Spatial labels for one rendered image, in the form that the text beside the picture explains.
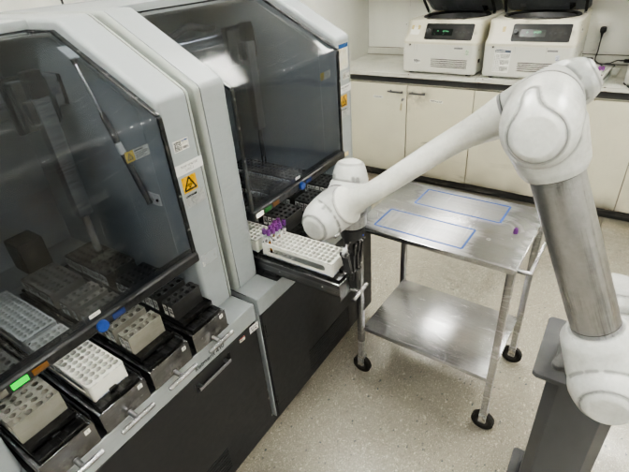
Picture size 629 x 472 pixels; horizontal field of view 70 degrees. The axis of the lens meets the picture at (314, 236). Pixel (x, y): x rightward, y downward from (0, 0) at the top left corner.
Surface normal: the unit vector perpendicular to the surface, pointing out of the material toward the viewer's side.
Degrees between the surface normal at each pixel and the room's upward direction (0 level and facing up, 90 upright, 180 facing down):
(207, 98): 90
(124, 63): 29
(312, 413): 0
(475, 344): 0
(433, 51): 90
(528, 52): 90
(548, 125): 88
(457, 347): 0
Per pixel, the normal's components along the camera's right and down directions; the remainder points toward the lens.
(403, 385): -0.07, -0.84
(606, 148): -0.55, 0.48
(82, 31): 0.34, -0.62
